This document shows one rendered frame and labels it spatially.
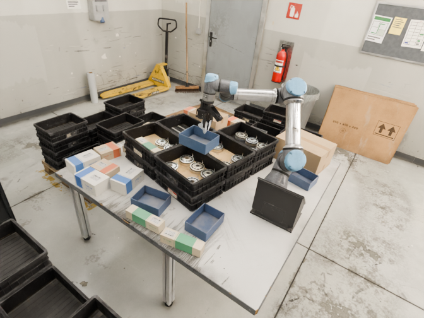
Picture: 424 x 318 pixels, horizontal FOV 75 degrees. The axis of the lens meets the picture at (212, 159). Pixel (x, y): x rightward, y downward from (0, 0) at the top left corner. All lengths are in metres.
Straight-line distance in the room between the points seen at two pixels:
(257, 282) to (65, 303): 1.05
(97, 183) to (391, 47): 3.80
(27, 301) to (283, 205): 1.51
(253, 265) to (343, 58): 3.50
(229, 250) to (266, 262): 0.21
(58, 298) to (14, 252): 0.39
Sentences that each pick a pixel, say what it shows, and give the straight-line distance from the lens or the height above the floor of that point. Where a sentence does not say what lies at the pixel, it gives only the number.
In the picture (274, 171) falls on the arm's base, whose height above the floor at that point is 0.99.
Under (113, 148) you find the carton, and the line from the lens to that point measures 2.26.
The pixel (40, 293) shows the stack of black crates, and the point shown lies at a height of 0.38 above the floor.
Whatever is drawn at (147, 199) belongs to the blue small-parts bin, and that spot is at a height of 0.70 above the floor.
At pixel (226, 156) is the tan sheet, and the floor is 0.83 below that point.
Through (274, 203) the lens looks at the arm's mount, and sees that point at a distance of 1.72.
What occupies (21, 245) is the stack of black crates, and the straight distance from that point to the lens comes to 2.11.
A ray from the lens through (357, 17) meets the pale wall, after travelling 4.45.
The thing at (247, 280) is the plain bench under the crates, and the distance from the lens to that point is 1.52.
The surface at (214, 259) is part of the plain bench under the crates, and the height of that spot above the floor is 0.70.
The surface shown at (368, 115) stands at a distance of 4.43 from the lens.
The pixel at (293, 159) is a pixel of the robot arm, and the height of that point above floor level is 1.14.
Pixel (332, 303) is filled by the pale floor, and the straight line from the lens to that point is 2.50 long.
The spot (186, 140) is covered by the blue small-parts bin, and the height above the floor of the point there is 1.11.
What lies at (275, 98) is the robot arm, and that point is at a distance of 1.82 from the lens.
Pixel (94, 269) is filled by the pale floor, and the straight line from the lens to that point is 2.46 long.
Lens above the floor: 1.95
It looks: 33 degrees down
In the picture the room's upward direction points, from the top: 6 degrees clockwise
